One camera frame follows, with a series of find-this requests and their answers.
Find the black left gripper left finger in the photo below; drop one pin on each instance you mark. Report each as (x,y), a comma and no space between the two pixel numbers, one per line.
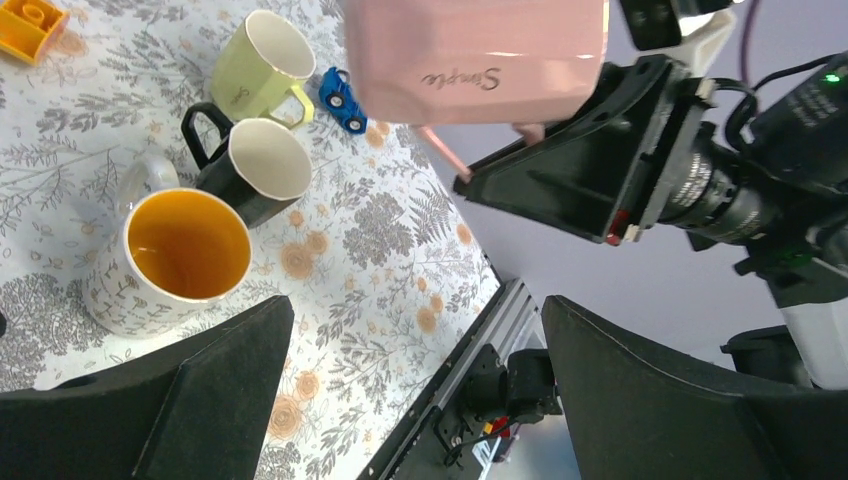
(196,409)

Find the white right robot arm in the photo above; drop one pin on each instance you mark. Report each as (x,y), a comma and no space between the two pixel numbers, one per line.
(815,338)

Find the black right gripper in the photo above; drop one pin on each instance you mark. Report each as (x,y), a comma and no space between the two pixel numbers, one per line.
(632,156)

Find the pink mug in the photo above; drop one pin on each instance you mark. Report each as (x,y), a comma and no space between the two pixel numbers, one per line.
(428,63)

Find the small orange toy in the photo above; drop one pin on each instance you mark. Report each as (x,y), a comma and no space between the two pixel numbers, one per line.
(29,28)

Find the blue toy car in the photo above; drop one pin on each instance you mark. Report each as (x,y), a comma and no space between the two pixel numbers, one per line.
(336,95)

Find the aluminium frame rail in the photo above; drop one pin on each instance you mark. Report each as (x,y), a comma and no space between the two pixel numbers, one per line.
(509,322)

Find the floral tablecloth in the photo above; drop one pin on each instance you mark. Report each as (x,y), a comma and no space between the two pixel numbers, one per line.
(383,274)

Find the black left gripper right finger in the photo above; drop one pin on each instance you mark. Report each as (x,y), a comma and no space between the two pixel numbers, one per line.
(637,409)

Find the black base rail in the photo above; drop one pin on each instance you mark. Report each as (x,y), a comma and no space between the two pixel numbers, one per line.
(457,435)

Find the floral mug orange inside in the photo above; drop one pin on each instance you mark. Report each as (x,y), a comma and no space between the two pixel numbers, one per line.
(174,252)

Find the black mug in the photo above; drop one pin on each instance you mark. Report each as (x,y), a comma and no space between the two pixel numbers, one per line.
(259,168)

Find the yellow mug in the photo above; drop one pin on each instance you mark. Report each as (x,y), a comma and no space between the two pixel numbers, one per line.
(262,70)

